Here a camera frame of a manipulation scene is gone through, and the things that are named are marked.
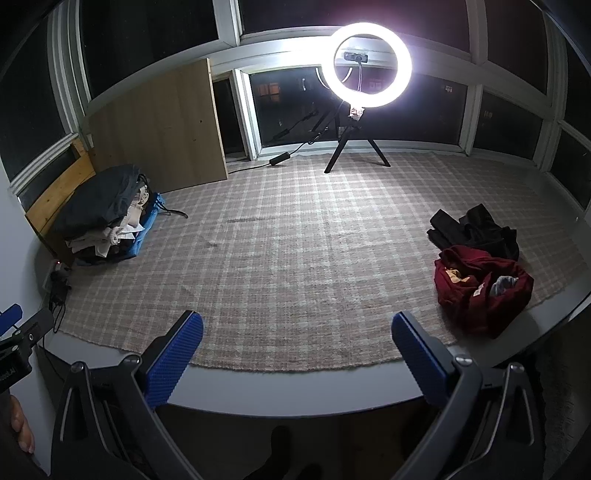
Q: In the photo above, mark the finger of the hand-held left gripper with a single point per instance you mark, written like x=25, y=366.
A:
x=32, y=325
x=9, y=316

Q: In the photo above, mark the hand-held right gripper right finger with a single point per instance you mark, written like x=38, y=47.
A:
x=420, y=357

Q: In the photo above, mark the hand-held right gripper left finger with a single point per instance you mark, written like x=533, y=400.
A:
x=175, y=355

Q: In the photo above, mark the black garment with yellow print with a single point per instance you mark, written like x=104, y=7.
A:
x=485, y=235

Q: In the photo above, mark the pile of clothes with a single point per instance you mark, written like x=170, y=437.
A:
x=101, y=198

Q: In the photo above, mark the person's left hand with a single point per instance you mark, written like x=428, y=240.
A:
x=22, y=427

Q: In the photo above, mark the black power strip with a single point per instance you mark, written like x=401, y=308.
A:
x=60, y=284

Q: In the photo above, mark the dark red hoodie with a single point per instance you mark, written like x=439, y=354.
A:
x=466, y=304

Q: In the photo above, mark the small grey cloth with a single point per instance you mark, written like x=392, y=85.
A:
x=503, y=285

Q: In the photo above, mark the blue bag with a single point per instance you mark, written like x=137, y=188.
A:
x=147, y=226

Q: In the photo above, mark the pine wood board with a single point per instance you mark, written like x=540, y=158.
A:
x=60, y=189

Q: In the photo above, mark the light wooden panel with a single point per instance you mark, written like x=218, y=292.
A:
x=161, y=129

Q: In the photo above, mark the black phone holder clamp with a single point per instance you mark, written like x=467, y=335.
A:
x=354, y=56

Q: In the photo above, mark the white window frame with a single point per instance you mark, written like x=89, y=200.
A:
x=286, y=44

